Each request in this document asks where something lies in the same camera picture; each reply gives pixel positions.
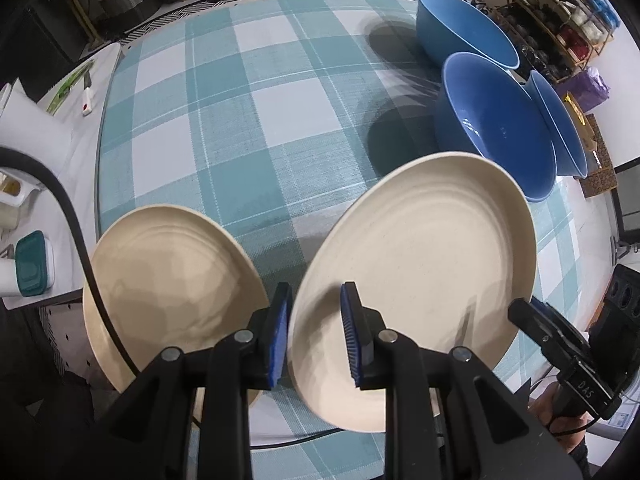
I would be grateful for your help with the white side table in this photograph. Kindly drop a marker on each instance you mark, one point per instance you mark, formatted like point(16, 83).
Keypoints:
point(92, 130)

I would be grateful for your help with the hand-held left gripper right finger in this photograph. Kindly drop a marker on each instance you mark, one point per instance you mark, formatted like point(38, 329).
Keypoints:
point(352, 340)

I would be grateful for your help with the blue bowl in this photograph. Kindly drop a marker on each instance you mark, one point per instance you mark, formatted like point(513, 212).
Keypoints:
point(562, 125)
point(465, 30)
point(495, 125)

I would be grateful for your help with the person's right hand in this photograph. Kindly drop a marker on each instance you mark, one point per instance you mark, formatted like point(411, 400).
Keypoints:
point(550, 412)

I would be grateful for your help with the dark refrigerator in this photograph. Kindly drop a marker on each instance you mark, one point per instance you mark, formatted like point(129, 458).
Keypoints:
point(55, 30)

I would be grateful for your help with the teal lid food container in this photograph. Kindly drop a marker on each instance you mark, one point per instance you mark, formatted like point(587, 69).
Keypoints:
point(32, 265)

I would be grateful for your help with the white electric kettle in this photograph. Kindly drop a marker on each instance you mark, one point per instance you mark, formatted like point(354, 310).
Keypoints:
point(30, 125)

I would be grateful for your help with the green vegetable packet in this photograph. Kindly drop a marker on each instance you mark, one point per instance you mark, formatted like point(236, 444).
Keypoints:
point(70, 85)

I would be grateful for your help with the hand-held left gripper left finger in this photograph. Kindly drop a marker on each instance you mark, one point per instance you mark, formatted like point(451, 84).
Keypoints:
point(280, 345)

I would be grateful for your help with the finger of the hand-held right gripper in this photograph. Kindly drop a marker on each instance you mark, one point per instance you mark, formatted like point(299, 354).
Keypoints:
point(545, 335)

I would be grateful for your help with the metal shoe rack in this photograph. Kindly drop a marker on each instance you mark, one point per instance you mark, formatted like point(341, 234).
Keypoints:
point(565, 15)

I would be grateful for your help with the purple plastic bag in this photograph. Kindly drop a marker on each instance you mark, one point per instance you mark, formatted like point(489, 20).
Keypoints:
point(590, 87)

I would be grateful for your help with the patterned cardboard box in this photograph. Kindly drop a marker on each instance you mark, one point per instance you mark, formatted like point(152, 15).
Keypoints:
point(600, 165)

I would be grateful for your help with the cream round plate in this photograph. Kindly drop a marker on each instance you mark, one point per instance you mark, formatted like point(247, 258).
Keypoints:
point(425, 260)
point(175, 280)

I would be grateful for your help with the white cup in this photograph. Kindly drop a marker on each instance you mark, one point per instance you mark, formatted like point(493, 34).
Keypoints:
point(7, 280)

